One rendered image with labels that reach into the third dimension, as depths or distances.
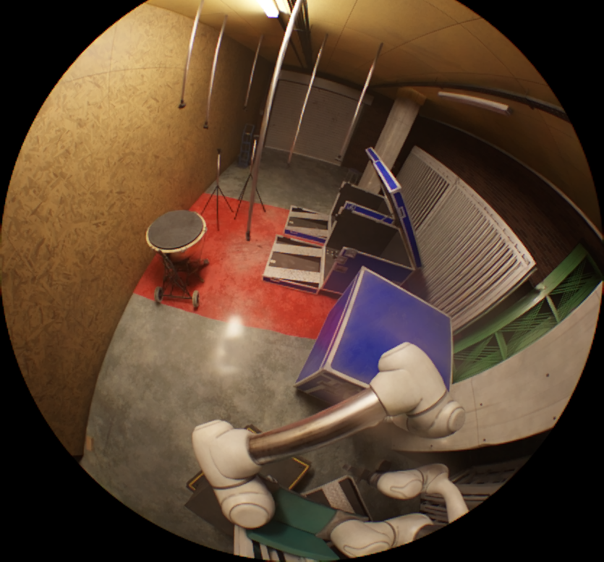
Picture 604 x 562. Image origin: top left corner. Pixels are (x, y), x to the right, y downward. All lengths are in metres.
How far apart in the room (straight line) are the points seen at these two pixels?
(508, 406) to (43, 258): 3.54
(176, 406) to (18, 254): 1.95
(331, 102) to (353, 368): 7.32
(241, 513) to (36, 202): 1.97
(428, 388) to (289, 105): 7.57
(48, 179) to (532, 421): 3.66
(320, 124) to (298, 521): 8.06
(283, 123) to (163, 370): 7.45
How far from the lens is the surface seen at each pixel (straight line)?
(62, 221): 2.04
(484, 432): 2.02
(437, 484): 0.90
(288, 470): 2.06
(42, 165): 1.90
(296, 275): 2.81
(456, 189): 3.93
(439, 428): 0.59
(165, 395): 2.41
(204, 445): 0.67
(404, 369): 0.53
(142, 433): 2.56
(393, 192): 1.87
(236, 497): 0.69
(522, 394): 1.83
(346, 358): 1.37
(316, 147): 7.77
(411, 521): 1.05
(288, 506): 1.01
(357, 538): 0.96
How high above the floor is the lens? 2.25
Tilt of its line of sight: 45 degrees down
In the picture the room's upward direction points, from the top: 21 degrees clockwise
